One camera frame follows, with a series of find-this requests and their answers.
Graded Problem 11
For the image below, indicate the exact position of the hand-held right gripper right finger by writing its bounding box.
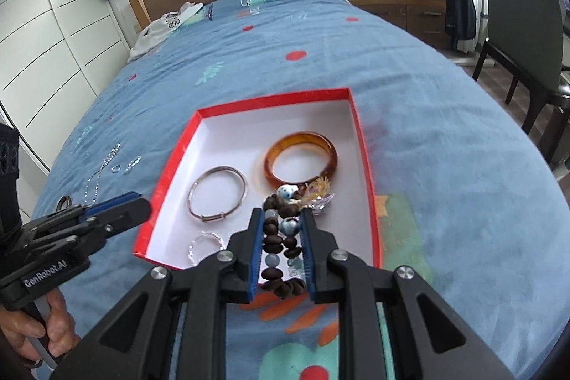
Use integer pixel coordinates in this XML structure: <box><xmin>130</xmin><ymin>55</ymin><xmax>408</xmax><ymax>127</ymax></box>
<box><xmin>299</xmin><ymin>208</ymin><xmax>519</xmax><ymax>380</ymax></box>

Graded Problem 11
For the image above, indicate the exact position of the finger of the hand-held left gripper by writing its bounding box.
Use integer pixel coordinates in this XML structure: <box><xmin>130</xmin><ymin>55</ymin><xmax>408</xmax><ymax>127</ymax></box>
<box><xmin>79</xmin><ymin>192</ymin><xmax>144</xmax><ymax>223</ymax></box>
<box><xmin>90</xmin><ymin>197</ymin><xmax>153</xmax><ymax>237</ymax></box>

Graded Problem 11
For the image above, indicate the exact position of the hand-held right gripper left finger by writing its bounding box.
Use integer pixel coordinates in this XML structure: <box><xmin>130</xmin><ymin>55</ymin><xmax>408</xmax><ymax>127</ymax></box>
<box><xmin>51</xmin><ymin>208</ymin><xmax>268</xmax><ymax>380</ymax></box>

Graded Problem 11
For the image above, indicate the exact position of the brown beaded bracelet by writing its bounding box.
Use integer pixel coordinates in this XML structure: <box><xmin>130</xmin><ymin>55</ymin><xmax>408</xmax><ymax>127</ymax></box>
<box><xmin>260</xmin><ymin>179</ymin><xmax>336</xmax><ymax>301</ymax></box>

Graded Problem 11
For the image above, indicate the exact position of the large twisted silver bracelet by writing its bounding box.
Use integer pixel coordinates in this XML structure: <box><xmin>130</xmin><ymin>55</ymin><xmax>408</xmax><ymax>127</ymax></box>
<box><xmin>187</xmin><ymin>230</ymin><xmax>226</xmax><ymax>267</ymax></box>

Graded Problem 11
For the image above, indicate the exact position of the plain silver bangle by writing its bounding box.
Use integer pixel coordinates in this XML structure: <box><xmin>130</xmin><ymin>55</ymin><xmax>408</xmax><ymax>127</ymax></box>
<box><xmin>186</xmin><ymin>166</ymin><xmax>248</xmax><ymax>223</ymax></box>

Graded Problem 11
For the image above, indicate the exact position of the amber bangle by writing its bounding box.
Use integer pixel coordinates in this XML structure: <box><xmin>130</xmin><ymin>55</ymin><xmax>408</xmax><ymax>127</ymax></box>
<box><xmin>263</xmin><ymin>131</ymin><xmax>338</xmax><ymax>190</ymax></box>

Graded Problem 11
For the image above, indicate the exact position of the red cardboard box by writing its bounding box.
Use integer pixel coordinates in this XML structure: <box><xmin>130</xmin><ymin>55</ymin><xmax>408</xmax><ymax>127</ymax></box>
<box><xmin>132</xmin><ymin>88</ymin><xmax>384</xmax><ymax>272</ymax></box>

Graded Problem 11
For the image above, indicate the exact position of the person's left hand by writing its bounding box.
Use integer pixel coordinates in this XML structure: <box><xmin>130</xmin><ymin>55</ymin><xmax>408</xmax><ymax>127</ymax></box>
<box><xmin>0</xmin><ymin>288</ymin><xmax>82</xmax><ymax>369</ymax></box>

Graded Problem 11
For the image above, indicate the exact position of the white wardrobe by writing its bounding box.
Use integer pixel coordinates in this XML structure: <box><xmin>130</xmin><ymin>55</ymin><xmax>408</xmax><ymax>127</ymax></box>
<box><xmin>0</xmin><ymin>0</ymin><xmax>131</xmax><ymax>169</ymax></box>

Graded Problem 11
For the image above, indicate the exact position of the white garment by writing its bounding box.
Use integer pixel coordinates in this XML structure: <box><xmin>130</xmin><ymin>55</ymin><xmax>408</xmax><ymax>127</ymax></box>
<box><xmin>126</xmin><ymin>1</ymin><xmax>206</xmax><ymax>63</ymax></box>

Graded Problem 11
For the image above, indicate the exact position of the dark hanging bag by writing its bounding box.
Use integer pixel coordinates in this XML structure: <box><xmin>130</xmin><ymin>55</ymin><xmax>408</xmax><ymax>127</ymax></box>
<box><xmin>444</xmin><ymin>0</ymin><xmax>478</xmax><ymax>52</ymax></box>

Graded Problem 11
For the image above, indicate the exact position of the dark grey chair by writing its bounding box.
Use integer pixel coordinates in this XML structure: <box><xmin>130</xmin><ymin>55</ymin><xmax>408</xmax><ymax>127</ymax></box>
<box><xmin>471</xmin><ymin>0</ymin><xmax>570</xmax><ymax>150</ymax></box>

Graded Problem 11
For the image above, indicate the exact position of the silver chain necklace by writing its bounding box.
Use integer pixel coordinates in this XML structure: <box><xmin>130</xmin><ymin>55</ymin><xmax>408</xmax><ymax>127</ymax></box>
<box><xmin>82</xmin><ymin>142</ymin><xmax>122</xmax><ymax>208</ymax></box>

